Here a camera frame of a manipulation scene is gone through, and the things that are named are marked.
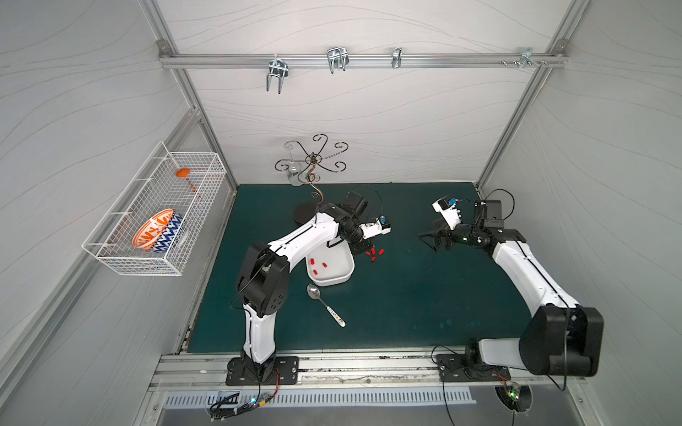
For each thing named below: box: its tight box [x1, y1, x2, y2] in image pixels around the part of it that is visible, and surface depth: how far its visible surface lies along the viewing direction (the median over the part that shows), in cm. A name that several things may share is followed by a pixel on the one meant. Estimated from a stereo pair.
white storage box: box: [305, 237, 356, 286], surface depth 95 cm
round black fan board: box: [493, 383, 533, 413], surface depth 73 cm
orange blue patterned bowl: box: [131, 208, 184, 253], surface depth 62 cm
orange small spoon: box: [175, 167, 197, 192], surface depth 81 cm
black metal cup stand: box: [274, 133, 349, 223], surface depth 90 cm
